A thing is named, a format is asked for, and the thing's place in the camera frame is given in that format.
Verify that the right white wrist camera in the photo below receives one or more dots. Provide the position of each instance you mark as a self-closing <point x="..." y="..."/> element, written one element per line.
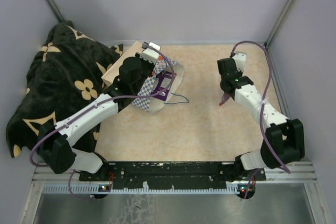
<point x="240" y="59"/>

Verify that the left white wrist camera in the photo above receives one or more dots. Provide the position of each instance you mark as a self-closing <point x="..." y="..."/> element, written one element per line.
<point x="148" y="54"/>

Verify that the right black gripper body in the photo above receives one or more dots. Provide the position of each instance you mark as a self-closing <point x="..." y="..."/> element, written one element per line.
<point x="221" y="81"/>

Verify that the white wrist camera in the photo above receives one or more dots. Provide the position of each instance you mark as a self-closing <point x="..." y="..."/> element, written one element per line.
<point x="148" y="54"/>
<point x="240" y="59"/>

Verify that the purple snack packet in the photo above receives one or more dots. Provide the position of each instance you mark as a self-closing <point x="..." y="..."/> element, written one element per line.
<point x="161" y="82"/>
<point x="225" y="98"/>

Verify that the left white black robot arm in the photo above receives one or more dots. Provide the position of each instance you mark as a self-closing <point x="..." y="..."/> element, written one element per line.
<point x="57" y="142"/>

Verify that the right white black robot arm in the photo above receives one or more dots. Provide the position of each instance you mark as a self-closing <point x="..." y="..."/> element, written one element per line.
<point x="283" y="138"/>

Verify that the black floral blanket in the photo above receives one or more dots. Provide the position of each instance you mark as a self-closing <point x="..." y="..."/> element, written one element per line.
<point x="64" y="77"/>

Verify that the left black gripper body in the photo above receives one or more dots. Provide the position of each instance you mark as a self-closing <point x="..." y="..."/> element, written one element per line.
<point x="146" y="67"/>

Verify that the blue checkered paper bag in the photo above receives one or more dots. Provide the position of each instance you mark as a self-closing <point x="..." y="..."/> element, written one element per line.
<point x="151" y="104"/>

